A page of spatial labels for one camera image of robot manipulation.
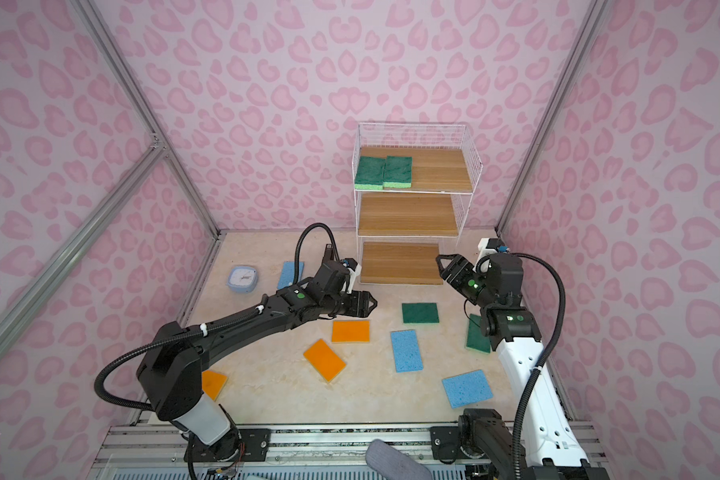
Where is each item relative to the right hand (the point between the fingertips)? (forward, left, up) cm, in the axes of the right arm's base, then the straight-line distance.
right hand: (444, 258), depth 72 cm
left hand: (-3, +18, -14) cm, 23 cm away
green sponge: (+1, +2, -29) cm, 29 cm away
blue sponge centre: (-11, +7, -30) cm, 33 cm away
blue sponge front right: (-22, -8, -29) cm, 37 cm away
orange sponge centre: (-5, +24, -30) cm, 39 cm away
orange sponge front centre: (-13, +32, -31) cm, 46 cm away
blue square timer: (+12, +63, -28) cm, 70 cm away
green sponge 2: (-7, -14, -30) cm, 34 cm away
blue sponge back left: (+16, +48, -29) cm, 59 cm away
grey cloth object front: (-39, +12, -26) cm, 49 cm away
